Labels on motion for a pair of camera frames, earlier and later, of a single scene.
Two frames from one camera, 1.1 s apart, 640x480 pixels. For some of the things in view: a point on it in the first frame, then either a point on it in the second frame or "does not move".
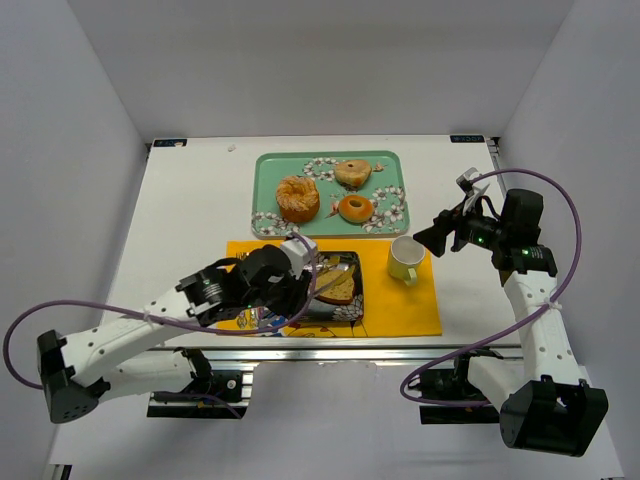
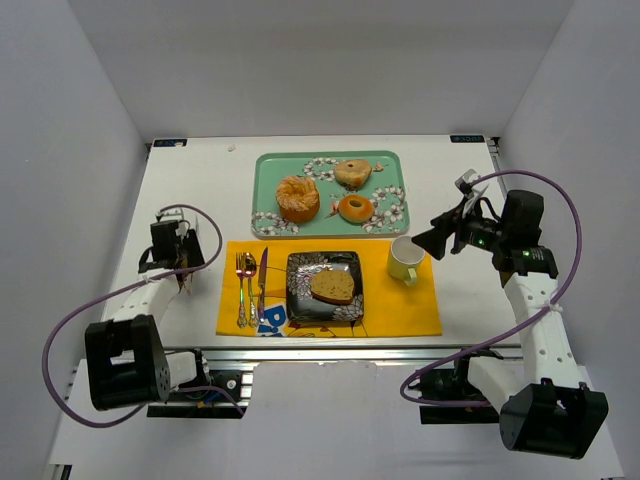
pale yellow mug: x=406 y=255 does not move
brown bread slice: x=341 y=292 does not move
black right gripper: x=452 y=231 does not move
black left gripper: x=298 y=293 → x=189 y=257
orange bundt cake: x=298 y=197 does not move
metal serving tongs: x=347 y=268 → x=184 y=280
